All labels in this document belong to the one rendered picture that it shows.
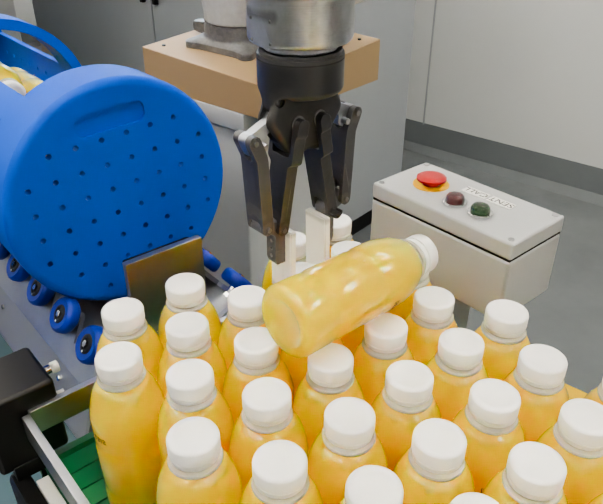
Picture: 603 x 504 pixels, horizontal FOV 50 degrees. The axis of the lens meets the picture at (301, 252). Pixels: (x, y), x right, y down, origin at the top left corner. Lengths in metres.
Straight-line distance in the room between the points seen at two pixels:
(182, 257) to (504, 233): 0.37
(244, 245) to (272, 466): 1.07
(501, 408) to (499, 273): 0.23
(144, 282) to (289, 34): 0.36
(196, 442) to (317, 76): 0.30
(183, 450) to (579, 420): 0.29
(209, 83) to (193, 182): 0.57
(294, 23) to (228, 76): 0.83
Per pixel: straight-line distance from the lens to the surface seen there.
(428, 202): 0.76
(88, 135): 0.77
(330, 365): 0.55
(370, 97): 2.73
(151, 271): 0.77
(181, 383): 0.54
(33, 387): 0.69
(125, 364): 0.56
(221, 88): 1.37
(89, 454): 0.75
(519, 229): 0.73
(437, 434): 0.50
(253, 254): 1.51
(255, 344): 0.57
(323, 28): 0.53
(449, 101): 3.77
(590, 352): 2.45
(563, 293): 2.73
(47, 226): 0.78
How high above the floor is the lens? 1.43
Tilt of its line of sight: 31 degrees down
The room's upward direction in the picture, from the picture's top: straight up
